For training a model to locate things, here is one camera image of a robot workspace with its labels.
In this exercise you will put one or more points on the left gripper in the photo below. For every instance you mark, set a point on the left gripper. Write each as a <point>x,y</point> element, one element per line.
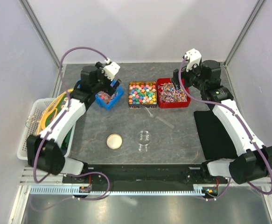
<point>109,89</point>

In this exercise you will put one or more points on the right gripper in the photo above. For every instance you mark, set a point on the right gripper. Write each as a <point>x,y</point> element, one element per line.
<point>185,74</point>

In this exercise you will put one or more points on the blue plastic bin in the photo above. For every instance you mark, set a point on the blue plastic bin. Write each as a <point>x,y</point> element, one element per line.
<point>109,97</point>

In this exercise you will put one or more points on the gold tin of star candies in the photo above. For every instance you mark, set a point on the gold tin of star candies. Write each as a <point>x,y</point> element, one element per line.
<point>142,93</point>

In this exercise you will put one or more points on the clear plastic scoop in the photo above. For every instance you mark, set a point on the clear plastic scoop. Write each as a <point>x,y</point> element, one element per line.
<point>158,118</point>

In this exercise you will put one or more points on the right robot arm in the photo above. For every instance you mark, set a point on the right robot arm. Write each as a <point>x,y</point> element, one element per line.
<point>254,158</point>

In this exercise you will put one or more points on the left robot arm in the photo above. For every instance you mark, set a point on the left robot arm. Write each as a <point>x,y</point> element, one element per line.
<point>44,150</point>

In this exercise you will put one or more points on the red tray of lollipops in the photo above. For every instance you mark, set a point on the red tray of lollipops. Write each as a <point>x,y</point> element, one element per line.
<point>169,97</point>

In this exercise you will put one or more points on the round wooden jar lid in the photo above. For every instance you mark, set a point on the round wooden jar lid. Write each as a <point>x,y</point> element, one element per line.
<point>114,141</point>

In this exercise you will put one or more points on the clear glass jar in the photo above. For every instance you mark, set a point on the clear glass jar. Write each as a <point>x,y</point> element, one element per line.
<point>143,140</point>

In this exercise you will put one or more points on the black cloth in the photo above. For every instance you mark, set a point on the black cloth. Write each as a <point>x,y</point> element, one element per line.
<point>215,141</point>

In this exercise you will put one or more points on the white plastic basket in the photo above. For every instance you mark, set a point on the white plastic basket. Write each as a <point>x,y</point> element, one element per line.
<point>38,108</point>

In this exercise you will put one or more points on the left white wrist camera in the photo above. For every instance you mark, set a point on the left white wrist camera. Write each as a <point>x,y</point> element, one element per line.
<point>111,70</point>

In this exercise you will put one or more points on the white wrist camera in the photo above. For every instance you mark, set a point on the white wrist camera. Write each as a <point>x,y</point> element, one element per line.
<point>193,57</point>
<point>111,70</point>

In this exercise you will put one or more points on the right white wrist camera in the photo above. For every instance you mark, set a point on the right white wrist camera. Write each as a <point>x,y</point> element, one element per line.
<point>193,57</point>

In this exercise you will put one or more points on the yellow green wire hanger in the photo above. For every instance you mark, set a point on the yellow green wire hanger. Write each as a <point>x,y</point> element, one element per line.
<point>51,112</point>

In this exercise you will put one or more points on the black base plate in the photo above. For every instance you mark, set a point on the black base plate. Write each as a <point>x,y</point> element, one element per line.
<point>155,177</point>

